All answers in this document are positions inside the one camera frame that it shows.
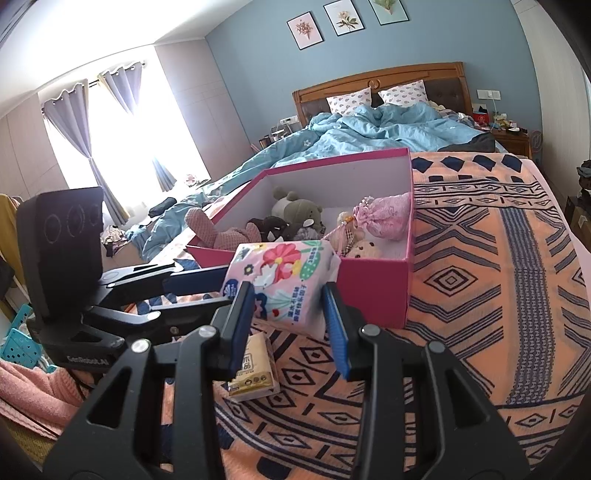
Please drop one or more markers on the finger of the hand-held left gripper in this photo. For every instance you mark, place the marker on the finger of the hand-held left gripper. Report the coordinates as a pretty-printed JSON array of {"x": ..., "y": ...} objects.
[
  {"x": 194, "y": 279},
  {"x": 175, "y": 321}
]

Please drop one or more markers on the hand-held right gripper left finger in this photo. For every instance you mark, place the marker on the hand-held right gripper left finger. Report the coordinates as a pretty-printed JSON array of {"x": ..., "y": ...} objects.
[{"x": 244, "y": 323}]

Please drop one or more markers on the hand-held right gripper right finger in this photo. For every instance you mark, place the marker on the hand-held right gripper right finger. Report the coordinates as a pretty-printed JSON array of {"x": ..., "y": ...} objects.
[{"x": 336, "y": 332}]

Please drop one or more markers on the floral pink tissue pack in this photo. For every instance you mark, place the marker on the floral pink tissue pack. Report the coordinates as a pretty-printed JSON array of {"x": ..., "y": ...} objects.
[{"x": 286, "y": 277}]

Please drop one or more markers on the pink cardboard box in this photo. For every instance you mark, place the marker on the pink cardboard box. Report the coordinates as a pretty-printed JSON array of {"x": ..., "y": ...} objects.
[{"x": 383, "y": 290}]

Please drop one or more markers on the beige plush bear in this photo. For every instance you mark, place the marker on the beige plush bear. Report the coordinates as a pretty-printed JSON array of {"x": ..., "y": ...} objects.
[{"x": 364, "y": 249}]

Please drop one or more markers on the brown knitted plush toy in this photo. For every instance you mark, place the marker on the brown knitted plush toy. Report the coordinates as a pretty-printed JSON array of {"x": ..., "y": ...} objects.
[{"x": 272, "y": 226}]

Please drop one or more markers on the person's left forearm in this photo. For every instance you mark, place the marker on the person's left forearm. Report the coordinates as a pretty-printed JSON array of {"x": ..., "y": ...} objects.
[{"x": 32, "y": 392}]

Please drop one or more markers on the yellow tissue pack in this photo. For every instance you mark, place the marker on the yellow tissue pack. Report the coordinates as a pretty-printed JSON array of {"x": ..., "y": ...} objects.
[{"x": 258, "y": 369}]

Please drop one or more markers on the pink knitted plush toy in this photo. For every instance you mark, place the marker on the pink knitted plush toy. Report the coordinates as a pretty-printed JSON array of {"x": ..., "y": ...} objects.
[{"x": 207, "y": 228}]

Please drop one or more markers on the patterned cloth heap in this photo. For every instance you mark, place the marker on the patterned cloth heap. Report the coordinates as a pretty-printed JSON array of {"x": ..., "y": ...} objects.
[{"x": 117, "y": 240}]

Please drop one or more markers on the yellow garment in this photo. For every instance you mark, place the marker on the yellow garment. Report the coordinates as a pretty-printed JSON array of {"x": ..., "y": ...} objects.
[{"x": 8, "y": 221}]

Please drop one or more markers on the black cloth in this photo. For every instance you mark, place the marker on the black cloth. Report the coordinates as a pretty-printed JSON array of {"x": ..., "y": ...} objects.
[{"x": 162, "y": 206}]

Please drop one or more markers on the turquoise plastic basket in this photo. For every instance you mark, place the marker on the turquoise plastic basket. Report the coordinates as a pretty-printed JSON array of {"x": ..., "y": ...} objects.
[{"x": 18, "y": 346}]

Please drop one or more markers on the small plaid doll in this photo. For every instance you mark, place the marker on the small plaid doll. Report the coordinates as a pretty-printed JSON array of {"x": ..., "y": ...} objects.
[{"x": 346, "y": 233}]

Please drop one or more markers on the grey plush bear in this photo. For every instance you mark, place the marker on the grey plush bear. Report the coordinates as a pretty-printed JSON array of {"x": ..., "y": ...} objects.
[{"x": 300, "y": 212}]

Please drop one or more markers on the purple curtain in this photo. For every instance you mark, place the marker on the purple curtain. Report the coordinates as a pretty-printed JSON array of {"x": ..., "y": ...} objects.
[
  {"x": 124, "y": 87},
  {"x": 74, "y": 129}
]

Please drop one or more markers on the orange patterned blanket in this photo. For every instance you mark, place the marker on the orange patterned blanket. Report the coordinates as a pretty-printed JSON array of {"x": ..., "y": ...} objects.
[{"x": 461, "y": 277}]

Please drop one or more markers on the olive green clothing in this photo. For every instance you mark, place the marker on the olive green clothing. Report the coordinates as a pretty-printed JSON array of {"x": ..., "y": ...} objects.
[{"x": 23, "y": 443}]

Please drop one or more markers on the light blue duvet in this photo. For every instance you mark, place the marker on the light blue duvet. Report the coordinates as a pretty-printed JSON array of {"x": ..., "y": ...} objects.
[{"x": 369, "y": 129}]

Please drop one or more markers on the white patterned pillow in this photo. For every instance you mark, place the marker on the white patterned pillow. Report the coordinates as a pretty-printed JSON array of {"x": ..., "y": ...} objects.
[
  {"x": 404, "y": 92},
  {"x": 348, "y": 100}
]

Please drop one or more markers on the red box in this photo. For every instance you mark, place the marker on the red box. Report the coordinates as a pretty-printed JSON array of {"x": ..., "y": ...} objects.
[{"x": 482, "y": 120}]

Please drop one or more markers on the wooden nightstand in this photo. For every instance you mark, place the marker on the wooden nightstand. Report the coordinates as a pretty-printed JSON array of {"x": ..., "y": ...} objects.
[{"x": 515, "y": 143}]

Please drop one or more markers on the wooden headboard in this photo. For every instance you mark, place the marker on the wooden headboard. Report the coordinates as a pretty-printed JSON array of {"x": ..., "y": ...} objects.
[{"x": 415, "y": 71}]

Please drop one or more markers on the framed pink flower print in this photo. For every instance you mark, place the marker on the framed pink flower print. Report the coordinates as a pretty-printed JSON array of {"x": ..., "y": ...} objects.
[{"x": 306, "y": 30}]

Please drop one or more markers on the framed white flower print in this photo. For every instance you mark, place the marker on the framed white flower print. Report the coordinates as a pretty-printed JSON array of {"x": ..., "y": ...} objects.
[{"x": 342, "y": 17}]

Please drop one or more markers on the framed green leaf print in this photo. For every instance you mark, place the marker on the framed green leaf print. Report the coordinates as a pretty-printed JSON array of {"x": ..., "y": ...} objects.
[{"x": 388, "y": 11}]

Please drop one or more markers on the beige wardrobe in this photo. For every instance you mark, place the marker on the beige wardrobe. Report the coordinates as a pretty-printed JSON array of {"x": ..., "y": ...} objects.
[{"x": 554, "y": 69}]

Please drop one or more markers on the white wall outlet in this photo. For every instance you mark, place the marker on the white wall outlet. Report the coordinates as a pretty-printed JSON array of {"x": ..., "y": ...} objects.
[{"x": 488, "y": 94}]

